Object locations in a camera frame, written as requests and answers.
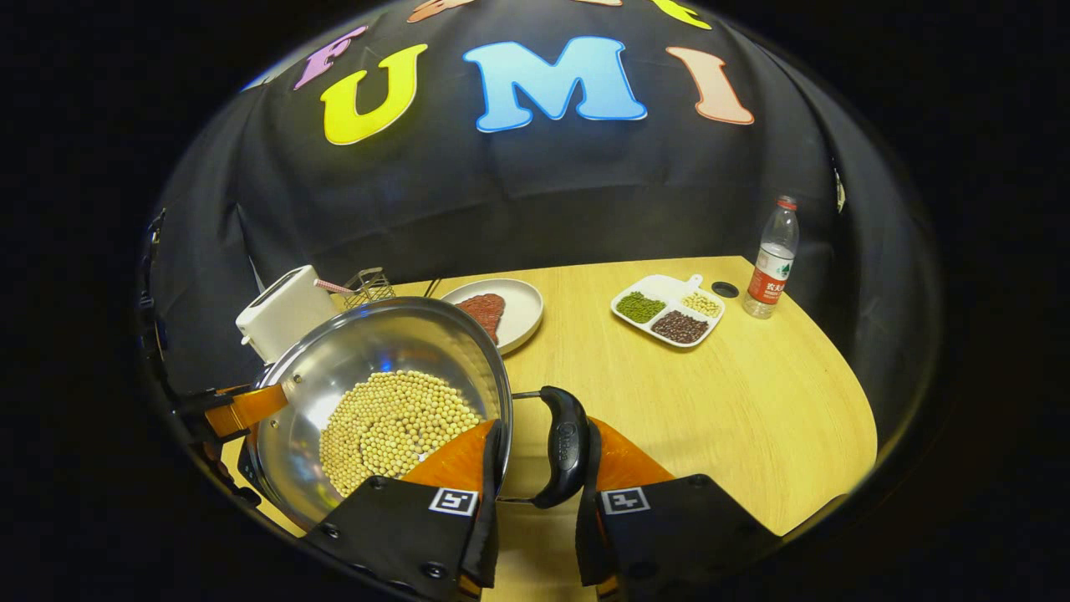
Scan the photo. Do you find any pile of green beans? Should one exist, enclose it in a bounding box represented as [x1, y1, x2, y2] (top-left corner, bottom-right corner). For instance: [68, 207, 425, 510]
[616, 291, 667, 324]

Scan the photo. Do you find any small wire basket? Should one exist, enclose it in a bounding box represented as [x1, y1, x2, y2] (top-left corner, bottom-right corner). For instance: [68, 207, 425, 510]
[343, 268, 396, 310]

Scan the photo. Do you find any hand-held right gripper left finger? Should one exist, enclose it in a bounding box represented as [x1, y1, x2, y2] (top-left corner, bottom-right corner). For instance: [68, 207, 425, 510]
[305, 418, 502, 601]

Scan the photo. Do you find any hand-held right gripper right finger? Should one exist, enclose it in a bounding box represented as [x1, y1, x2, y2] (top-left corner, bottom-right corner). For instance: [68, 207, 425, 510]
[575, 416, 782, 601]

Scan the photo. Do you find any pile of red beans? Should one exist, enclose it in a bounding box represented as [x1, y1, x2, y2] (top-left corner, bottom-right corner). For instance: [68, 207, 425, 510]
[456, 293, 507, 344]

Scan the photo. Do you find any stainless steel pot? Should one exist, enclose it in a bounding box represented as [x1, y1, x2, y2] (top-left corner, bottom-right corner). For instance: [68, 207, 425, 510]
[247, 297, 592, 532]

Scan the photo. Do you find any clear plastic water bottle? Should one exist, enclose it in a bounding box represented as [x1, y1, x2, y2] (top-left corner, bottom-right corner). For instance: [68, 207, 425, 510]
[742, 196, 800, 319]

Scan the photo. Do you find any round white plate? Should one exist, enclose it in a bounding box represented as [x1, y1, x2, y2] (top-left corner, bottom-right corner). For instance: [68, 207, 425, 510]
[441, 278, 544, 356]

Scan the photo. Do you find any black backdrop cloth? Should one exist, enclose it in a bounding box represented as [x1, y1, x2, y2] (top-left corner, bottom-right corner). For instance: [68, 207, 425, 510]
[146, 0, 945, 402]

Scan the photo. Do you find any white toaster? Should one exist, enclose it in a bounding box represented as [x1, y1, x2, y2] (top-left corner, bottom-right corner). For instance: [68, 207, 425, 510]
[236, 265, 339, 365]

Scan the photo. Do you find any pile of dark brown beans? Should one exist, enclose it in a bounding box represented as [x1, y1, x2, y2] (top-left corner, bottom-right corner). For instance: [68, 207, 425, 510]
[651, 310, 710, 344]

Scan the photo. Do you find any pile of yellow soybeans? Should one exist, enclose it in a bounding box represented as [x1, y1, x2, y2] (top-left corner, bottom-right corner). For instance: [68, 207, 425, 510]
[319, 370, 486, 498]

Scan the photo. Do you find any white divided plate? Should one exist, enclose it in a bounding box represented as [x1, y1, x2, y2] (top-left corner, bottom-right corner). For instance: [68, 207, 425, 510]
[610, 274, 726, 349]

